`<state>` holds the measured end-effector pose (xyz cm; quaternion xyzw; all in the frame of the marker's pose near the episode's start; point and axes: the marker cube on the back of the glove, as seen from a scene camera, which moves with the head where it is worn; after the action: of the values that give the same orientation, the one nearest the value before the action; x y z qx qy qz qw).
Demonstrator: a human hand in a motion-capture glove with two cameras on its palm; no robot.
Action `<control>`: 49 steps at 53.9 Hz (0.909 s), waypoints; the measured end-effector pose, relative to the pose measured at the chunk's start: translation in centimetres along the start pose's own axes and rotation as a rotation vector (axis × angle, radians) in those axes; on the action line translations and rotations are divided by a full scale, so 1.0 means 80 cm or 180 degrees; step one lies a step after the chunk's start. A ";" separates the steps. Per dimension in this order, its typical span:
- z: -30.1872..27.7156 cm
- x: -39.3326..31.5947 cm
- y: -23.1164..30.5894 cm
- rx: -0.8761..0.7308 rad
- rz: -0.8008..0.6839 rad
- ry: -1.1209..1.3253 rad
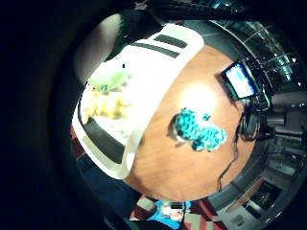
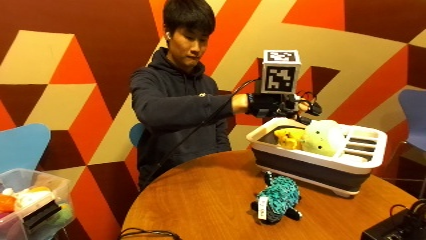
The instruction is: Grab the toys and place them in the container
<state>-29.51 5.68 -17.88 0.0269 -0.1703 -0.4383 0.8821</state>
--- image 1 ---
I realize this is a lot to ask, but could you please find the yellow and green soft toy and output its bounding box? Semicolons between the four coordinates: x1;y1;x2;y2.
80;68;134;126

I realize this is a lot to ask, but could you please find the black tablet with lit screen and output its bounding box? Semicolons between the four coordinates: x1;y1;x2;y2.
220;60;261;102

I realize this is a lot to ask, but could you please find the teal crocheted soft toy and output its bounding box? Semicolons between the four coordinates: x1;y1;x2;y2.
167;107;228;153

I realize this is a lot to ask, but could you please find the black device with cable bundle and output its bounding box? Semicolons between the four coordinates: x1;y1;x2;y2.
238;58;274;142

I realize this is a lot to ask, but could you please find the black cable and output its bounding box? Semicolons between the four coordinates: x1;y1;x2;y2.
216;104;248;193

